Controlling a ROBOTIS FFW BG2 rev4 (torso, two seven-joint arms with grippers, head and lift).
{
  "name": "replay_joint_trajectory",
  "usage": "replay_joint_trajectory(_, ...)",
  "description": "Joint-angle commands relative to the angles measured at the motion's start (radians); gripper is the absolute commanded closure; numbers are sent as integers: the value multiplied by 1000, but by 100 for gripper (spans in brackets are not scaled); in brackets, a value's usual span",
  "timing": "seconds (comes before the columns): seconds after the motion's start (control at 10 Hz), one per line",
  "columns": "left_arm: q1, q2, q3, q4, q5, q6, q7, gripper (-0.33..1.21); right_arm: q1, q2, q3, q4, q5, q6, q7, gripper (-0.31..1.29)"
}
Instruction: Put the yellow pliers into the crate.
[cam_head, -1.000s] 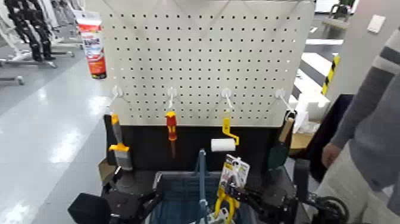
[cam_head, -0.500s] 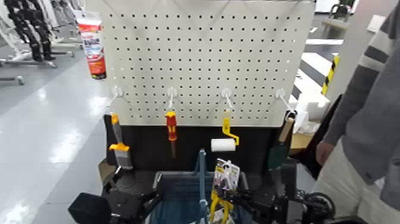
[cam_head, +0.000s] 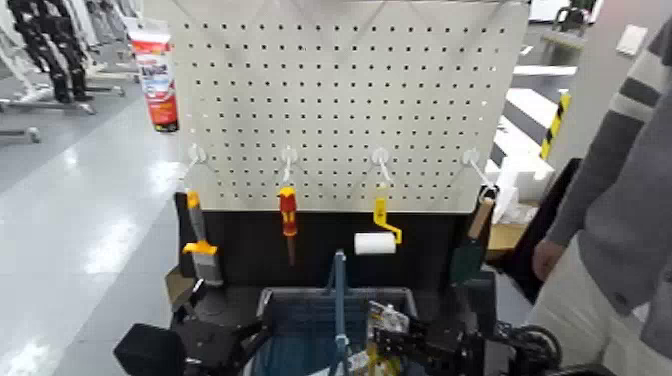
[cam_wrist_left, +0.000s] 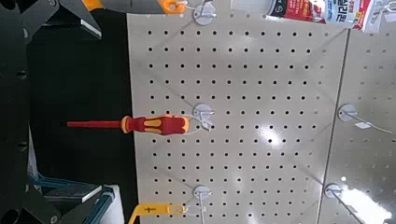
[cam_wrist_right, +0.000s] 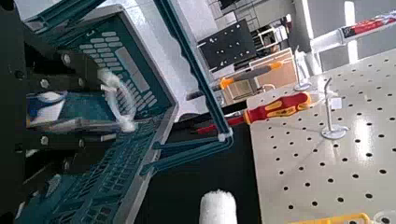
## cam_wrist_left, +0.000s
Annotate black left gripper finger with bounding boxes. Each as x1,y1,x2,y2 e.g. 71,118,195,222
18,0,103,41
18,183,104,224

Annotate blue plastic crate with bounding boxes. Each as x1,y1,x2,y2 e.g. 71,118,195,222
27,172,117,224

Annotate black base panel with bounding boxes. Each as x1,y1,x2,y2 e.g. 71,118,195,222
26,8,139,224

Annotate red yellow screwdriver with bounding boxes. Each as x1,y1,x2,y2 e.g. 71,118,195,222
60,113,191,136

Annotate white pegboard hook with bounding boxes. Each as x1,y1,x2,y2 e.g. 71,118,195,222
337,103,394,135
377,0,396,20
191,103,216,132
192,185,214,224
192,0,218,26
323,182,365,224

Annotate white metal pegboard panel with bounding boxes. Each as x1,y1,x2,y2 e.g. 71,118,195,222
125,0,352,224
316,0,396,224

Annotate red white sealant tube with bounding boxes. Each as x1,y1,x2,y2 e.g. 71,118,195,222
265,0,384,35

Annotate grey yellow handled brush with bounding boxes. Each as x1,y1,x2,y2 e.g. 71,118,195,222
81,0,189,16

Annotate yellow handled paint roller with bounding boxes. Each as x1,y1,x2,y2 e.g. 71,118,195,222
106,185,189,224

